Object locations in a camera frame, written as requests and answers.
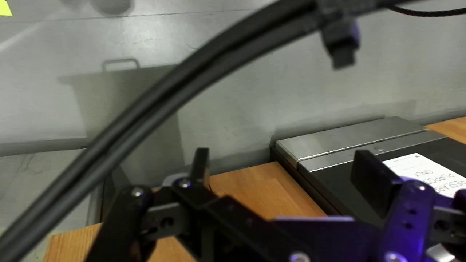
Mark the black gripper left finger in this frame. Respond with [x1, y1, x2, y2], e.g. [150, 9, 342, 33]
[86, 148, 288, 262]

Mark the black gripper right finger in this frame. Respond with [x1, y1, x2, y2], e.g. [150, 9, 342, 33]
[349, 148, 466, 262]

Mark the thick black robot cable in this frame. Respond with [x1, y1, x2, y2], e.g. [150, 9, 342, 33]
[0, 0, 364, 262]

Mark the white paper label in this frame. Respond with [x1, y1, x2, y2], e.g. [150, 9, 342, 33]
[381, 152, 466, 200]

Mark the thin black cable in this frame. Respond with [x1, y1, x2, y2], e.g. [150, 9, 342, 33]
[386, 0, 466, 20]

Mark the stainless steel gas stove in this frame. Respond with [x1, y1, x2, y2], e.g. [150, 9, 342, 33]
[269, 116, 466, 231]

